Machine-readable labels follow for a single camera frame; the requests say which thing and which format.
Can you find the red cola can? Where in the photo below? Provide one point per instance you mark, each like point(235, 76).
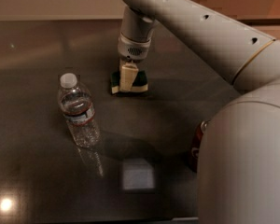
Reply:
point(195, 145)

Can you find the clear plastic water bottle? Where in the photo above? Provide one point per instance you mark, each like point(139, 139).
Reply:
point(74, 100)

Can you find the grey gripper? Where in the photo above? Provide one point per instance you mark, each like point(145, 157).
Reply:
point(132, 48)

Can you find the green and yellow sponge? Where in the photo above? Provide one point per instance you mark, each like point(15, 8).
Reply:
point(139, 85)

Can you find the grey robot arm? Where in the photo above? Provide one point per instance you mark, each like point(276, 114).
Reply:
point(238, 171)

